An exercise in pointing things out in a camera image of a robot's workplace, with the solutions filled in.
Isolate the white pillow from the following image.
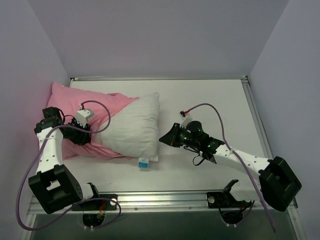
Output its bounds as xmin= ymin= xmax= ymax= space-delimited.
xmin=93 ymin=92 xmax=160 ymax=162

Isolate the pink floral pillowcase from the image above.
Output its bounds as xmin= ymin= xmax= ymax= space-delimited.
xmin=47 ymin=82 xmax=139 ymax=160

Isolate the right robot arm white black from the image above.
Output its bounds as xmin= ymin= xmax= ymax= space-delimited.
xmin=159 ymin=120 xmax=302 ymax=212

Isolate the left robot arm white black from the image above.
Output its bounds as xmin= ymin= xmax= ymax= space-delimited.
xmin=28 ymin=107 xmax=101 ymax=214

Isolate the white blue pillow label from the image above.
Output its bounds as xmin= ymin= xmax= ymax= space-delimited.
xmin=138 ymin=158 xmax=150 ymax=171

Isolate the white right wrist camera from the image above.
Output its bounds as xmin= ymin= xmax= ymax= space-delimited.
xmin=179 ymin=110 xmax=193 ymax=128

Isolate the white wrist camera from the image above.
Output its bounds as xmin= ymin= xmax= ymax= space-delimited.
xmin=74 ymin=103 xmax=94 ymax=128
xmin=179 ymin=110 xmax=193 ymax=128

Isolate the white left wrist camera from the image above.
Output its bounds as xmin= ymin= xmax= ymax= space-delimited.
xmin=74 ymin=103 xmax=94 ymax=128

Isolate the aluminium back rail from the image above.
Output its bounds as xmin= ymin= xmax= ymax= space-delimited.
xmin=70 ymin=75 xmax=249 ymax=82

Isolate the aluminium front rail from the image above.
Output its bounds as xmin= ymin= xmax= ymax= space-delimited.
xmin=27 ymin=187 xmax=298 ymax=215

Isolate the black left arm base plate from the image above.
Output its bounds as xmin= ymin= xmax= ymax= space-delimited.
xmin=71 ymin=193 xmax=118 ymax=212

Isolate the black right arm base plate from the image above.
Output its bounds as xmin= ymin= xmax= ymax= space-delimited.
xmin=206 ymin=191 xmax=252 ymax=209

